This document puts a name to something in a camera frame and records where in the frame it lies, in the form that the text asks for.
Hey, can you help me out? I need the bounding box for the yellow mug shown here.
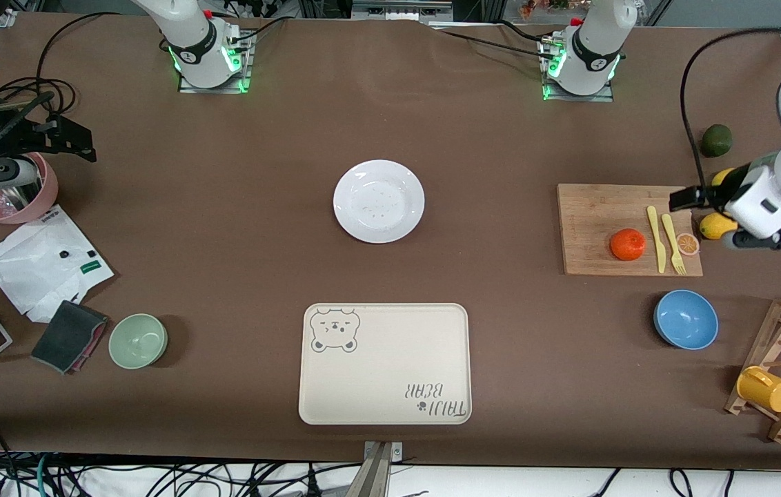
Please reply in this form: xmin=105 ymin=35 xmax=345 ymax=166
xmin=736 ymin=366 xmax=781 ymax=413

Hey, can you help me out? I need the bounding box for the blue bowl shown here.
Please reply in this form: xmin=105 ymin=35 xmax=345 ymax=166
xmin=653 ymin=289 xmax=720 ymax=351

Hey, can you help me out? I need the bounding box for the orange fruit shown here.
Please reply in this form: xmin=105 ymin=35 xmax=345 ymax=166
xmin=610 ymin=228 xmax=647 ymax=262

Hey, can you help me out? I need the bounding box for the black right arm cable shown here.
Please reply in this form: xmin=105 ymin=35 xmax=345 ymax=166
xmin=0 ymin=10 xmax=126 ymax=119

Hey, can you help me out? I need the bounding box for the white round plate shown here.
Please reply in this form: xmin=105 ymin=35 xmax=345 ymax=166
xmin=333 ymin=159 xmax=426 ymax=244

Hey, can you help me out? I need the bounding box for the yellow plastic knife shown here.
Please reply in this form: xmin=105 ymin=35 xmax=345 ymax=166
xmin=646 ymin=206 xmax=667 ymax=274

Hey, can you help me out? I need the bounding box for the dark grey folded cloth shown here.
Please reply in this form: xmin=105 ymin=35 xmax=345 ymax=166
xmin=30 ymin=300 xmax=110 ymax=375

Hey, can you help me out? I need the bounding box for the teal cable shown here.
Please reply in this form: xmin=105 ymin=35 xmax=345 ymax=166
xmin=35 ymin=452 xmax=55 ymax=497

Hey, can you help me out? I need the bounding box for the metal table bracket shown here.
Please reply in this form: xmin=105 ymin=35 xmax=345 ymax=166
xmin=353 ymin=441 xmax=404 ymax=497

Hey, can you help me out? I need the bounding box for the wooden cutting board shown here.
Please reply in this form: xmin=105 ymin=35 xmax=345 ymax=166
xmin=557 ymin=184 xmax=704 ymax=277

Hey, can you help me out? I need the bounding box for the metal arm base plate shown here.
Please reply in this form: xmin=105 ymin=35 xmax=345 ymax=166
xmin=537 ymin=35 xmax=616 ymax=104
xmin=177 ymin=29 xmax=255 ymax=95

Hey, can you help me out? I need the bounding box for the white plastic bag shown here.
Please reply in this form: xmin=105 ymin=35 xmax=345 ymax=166
xmin=0 ymin=204 xmax=115 ymax=324

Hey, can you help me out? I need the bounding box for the dark green avocado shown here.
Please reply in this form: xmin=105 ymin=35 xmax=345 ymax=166
xmin=700 ymin=124 xmax=733 ymax=158

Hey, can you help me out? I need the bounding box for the black base cable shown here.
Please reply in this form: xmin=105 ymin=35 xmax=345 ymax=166
xmin=425 ymin=23 xmax=560 ymax=59
xmin=228 ymin=15 xmax=288 ymax=52

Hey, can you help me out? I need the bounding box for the cream bear print tray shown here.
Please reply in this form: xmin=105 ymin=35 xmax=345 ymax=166
xmin=298 ymin=303 xmax=473 ymax=425

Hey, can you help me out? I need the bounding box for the aluminium frame bar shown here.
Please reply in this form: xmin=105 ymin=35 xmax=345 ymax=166
xmin=351 ymin=0 xmax=455 ymax=21

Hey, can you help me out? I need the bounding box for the yellow plastic fork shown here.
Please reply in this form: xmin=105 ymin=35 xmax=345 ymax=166
xmin=661 ymin=213 xmax=687 ymax=275

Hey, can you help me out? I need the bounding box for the pale green bowl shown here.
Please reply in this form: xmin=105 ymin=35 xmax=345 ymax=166
xmin=108 ymin=313 xmax=168 ymax=370

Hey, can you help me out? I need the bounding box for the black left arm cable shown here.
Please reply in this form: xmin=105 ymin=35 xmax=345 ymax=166
xmin=680 ymin=28 xmax=781 ymax=188

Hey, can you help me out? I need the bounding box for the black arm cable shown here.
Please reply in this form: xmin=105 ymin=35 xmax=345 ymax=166
xmin=0 ymin=10 xmax=126 ymax=119
xmin=680 ymin=28 xmax=781 ymax=188

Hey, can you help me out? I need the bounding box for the pink bowl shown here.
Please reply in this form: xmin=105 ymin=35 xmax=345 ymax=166
xmin=0 ymin=152 xmax=59 ymax=224

